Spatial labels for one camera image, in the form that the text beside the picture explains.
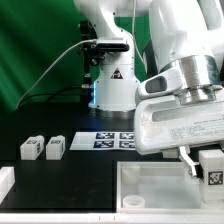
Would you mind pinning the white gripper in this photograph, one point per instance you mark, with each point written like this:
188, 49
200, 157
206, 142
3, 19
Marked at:
162, 123

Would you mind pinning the white square tabletop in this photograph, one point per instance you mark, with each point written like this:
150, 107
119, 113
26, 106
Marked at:
146, 187

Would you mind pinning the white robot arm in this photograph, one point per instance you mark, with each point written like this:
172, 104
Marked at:
185, 34

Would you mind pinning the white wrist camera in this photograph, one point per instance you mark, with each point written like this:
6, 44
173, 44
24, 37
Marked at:
160, 85

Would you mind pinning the white obstacle bar left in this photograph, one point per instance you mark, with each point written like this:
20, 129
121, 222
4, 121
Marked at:
7, 180

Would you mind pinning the white sheet with markers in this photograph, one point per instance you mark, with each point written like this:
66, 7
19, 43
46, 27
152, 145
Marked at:
103, 141

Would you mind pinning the black camera on stand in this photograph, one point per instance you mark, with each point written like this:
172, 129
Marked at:
94, 51

